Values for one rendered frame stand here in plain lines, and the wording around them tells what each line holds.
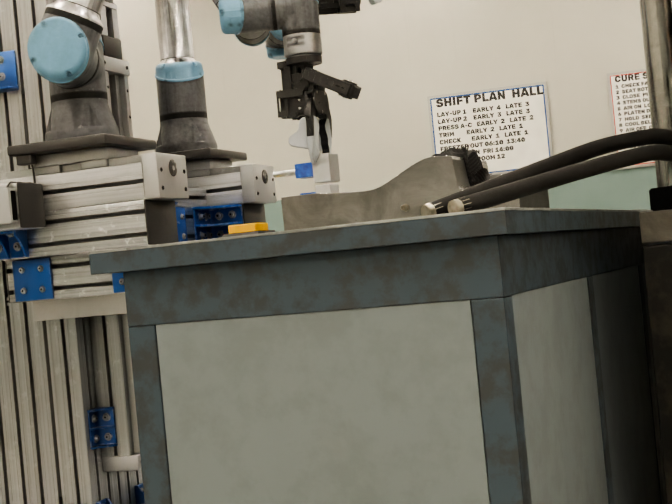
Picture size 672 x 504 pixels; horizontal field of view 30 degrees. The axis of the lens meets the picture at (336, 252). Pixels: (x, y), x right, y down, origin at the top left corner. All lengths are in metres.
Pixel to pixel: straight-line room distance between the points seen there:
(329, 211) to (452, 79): 7.52
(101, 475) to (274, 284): 1.04
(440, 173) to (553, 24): 7.55
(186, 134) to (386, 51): 7.22
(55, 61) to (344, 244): 0.83
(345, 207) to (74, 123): 0.57
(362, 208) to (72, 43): 0.65
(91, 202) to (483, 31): 7.69
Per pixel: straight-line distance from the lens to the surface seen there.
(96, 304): 2.71
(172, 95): 3.05
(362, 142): 10.15
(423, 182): 2.49
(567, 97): 9.91
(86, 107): 2.59
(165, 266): 2.01
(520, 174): 2.24
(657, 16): 2.53
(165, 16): 3.23
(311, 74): 2.45
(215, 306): 1.99
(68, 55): 2.46
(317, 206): 2.57
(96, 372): 2.85
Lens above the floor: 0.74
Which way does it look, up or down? 1 degrees up
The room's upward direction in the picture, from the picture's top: 5 degrees counter-clockwise
